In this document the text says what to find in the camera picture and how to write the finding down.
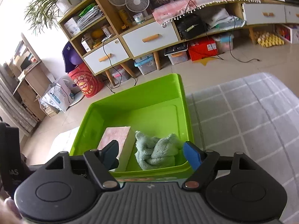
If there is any pink sponge block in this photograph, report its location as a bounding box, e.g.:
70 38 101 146
97 126 135 172

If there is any green fluffy towel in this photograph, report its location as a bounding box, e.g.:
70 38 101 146
135 131 183 170

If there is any green plastic storage bin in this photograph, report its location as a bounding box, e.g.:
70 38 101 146
69 73 195 180

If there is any person's left hand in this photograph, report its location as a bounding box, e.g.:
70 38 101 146
0 198 22 224

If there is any red printed bucket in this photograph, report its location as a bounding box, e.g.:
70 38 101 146
68 63 104 98

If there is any grey checked bed sheet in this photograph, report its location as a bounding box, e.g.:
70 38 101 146
187 73 298 223

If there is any white paper shopping bag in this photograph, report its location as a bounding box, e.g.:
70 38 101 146
41 78 74 113

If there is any wooden desk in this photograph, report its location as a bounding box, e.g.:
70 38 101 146
9 34 55 121

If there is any clear box blue lid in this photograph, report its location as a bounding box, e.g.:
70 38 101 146
134 53 157 75

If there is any red cardboard box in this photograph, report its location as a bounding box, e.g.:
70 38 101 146
188 38 218 62

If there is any white drawer TV cabinet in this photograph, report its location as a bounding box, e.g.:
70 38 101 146
121 1 298 59

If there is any black bag on shelf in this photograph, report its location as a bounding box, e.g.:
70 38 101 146
174 13 208 40

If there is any wooden shelf cabinet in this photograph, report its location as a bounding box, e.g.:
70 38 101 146
58 0 137 84

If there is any yellow egg tray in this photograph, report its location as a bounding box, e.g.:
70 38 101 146
254 31 285 48

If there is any pink tasselled cloth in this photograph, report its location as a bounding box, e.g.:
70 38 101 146
152 0 261 26

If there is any small white fan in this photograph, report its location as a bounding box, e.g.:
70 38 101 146
125 0 150 24

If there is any potted green plant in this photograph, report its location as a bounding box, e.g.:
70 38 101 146
24 0 81 33

